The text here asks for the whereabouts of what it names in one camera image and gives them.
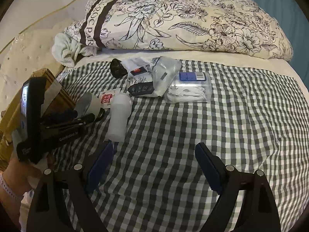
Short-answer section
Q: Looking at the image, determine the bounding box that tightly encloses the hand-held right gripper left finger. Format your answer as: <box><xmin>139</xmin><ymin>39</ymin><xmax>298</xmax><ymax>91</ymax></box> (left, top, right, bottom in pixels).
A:
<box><xmin>26</xmin><ymin>140</ymin><xmax>114</xmax><ymax>232</ymax></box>

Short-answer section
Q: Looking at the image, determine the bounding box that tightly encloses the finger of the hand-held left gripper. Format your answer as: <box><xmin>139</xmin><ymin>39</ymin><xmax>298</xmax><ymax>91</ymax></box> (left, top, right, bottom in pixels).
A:
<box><xmin>41</xmin><ymin>110</ymin><xmax>79</xmax><ymax>126</ymax></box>
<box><xmin>47</xmin><ymin>113</ymin><xmax>96</xmax><ymax>129</ymax></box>

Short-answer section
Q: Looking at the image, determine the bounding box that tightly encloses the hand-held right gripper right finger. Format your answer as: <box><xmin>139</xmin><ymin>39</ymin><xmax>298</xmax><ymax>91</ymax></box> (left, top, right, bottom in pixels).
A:
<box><xmin>195</xmin><ymin>142</ymin><xmax>282</xmax><ymax>232</ymax></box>

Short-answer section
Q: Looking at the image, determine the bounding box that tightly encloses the white tape roll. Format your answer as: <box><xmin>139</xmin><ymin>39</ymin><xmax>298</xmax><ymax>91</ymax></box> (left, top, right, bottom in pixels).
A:
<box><xmin>74</xmin><ymin>92</ymin><xmax>102</xmax><ymax>119</ymax></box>

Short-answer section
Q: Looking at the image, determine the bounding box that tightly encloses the brown cardboard box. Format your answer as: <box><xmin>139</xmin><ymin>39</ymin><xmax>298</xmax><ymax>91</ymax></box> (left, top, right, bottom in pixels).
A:
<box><xmin>0</xmin><ymin>69</ymin><xmax>78</xmax><ymax>172</ymax></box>

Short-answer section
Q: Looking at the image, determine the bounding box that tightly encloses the person's left forearm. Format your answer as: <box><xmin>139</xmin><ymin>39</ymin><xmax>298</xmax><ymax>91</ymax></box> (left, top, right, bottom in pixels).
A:
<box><xmin>0</xmin><ymin>186</ymin><xmax>24</xmax><ymax>224</ymax></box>

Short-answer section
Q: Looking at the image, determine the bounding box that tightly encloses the clear floss pick container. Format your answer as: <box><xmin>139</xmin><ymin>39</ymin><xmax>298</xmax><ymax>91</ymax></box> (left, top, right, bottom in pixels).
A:
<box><xmin>165</xmin><ymin>72</ymin><xmax>212</xmax><ymax>103</ymax></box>

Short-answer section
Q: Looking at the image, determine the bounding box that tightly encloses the person's left hand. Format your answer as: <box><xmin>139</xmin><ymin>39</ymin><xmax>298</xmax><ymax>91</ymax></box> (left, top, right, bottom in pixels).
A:
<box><xmin>8</xmin><ymin>159</ymin><xmax>43</xmax><ymax>194</ymax></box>

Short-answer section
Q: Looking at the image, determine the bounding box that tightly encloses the small red print packet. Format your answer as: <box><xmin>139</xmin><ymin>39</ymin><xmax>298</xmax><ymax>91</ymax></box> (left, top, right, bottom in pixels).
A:
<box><xmin>99</xmin><ymin>90</ymin><xmax>121</xmax><ymax>107</ymax></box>

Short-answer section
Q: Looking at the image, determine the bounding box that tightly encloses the white plastic bottle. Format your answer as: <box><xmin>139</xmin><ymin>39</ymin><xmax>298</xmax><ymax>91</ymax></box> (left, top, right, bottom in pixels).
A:
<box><xmin>106</xmin><ymin>93</ymin><xmax>133</xmax><ymax>142</ymax></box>

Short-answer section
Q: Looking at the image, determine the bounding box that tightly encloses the black round object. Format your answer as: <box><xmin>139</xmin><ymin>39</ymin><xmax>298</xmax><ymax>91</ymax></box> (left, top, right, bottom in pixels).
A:
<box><xmin>110</xmin><ymin>58</ymin><xmax>127</xmax><ymax>79</ymax></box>

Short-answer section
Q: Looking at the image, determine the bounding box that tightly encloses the light green towel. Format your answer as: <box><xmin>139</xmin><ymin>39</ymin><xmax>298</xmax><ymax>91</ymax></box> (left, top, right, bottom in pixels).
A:
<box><xmin>52</xmin><ymin>32</ymin><xmax>97</xmax><ymax>68</ymax></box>

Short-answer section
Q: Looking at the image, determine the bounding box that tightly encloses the cream tufted headboard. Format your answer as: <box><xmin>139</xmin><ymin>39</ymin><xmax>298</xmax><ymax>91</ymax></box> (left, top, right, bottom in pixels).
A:
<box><xmin>0</xmin><ymin>19</ymin><xmax>75</xmax><ymax>102</ymax></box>

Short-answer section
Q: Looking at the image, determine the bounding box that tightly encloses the clear bag with navy packet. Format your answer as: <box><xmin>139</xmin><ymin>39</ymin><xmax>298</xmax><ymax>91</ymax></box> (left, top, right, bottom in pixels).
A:
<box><xmin>120</xmin><ymin>56</ymin><xmax>182</xmax><ymax>97</ymax></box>

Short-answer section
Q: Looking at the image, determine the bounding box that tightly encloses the floral print duvet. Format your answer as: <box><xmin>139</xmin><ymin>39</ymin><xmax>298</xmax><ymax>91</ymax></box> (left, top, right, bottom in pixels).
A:
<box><xmin>64</xmin><ymin>0</ymin><xmax>294</xmax><ymax>61</ymax></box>

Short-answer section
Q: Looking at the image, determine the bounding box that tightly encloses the teal curtain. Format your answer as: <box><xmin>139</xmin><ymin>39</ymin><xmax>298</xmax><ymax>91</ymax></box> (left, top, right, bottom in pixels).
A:
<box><xmin>249</xmin><ymin>0</ymin><xmax>309</xmax><ymax>61</ymax></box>

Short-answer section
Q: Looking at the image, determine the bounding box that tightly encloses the black hair tie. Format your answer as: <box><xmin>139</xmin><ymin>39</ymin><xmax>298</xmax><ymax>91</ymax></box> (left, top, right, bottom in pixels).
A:
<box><xmin>95</xmin><ymin>107</ymin><xmax>106</xmax><ymax>121</ymax></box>

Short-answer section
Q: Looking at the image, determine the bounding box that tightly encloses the white wrist strap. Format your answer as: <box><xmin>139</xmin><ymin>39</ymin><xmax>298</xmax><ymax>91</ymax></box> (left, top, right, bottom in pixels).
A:
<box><xmin>0</xmin><ymin>174</ymin><xmax>24</xmax><ymax>201</ymax></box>

